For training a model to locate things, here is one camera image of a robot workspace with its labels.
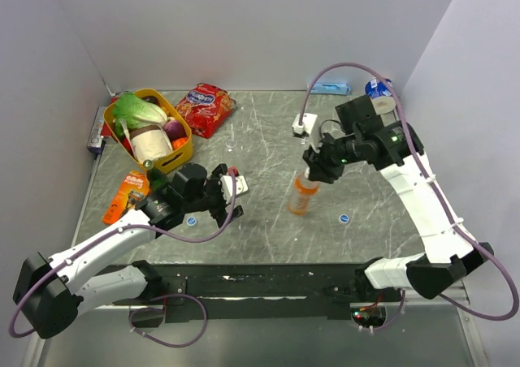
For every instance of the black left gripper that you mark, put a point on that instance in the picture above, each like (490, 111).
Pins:
(215, 181)

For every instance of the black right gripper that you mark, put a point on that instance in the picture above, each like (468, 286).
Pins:
(320, 169)

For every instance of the orange juice plastic bottle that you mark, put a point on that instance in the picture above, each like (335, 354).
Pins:
(303, 191)

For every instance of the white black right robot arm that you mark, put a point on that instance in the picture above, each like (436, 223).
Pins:
(395, 151)

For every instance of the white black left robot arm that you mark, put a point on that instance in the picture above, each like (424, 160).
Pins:
(51, 292)

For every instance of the clear bottle cap centre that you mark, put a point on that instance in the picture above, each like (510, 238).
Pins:
(231, 143)

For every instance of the blue bottle cap left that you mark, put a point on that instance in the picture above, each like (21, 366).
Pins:
(191, 221)

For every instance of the green glass bottle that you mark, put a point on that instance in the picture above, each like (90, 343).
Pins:
(155, 177)

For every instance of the yellow plastic basket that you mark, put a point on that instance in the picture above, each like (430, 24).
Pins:
(174, 159)

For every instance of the orange toy fruit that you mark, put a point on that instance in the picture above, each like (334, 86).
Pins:
(179, 143)

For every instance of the purple toy onion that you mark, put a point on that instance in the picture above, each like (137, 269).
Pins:
(174, 129)

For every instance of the red snack bag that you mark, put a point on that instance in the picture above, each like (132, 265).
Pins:
(205, 108)

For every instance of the blue tissue pack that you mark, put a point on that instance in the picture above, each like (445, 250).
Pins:
(327, 88)

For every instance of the cream brown toy mushroom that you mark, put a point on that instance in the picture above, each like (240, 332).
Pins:
(149, 143)

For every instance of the orange razor package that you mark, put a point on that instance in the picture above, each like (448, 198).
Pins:
(134, 188)

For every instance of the blue wrapped toilet roll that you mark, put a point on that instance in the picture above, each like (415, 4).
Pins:
(381, 98)

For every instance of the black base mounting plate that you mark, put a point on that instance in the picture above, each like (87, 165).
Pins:
(261, 291)

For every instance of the green toy cabbage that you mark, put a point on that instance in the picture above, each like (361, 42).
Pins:
(136, 113)

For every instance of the purple white box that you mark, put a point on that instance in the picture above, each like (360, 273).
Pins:
(95, 142)

